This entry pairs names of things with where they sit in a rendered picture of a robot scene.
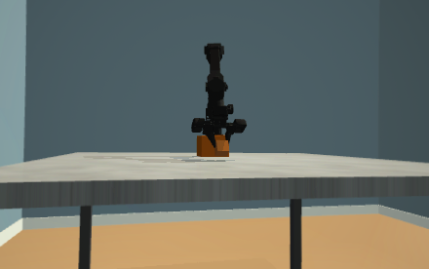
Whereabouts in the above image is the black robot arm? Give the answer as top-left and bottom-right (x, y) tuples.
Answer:
(204, 44), (234, 121)

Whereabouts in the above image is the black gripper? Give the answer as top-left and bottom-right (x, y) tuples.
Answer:
(191, 104), (247, 148)

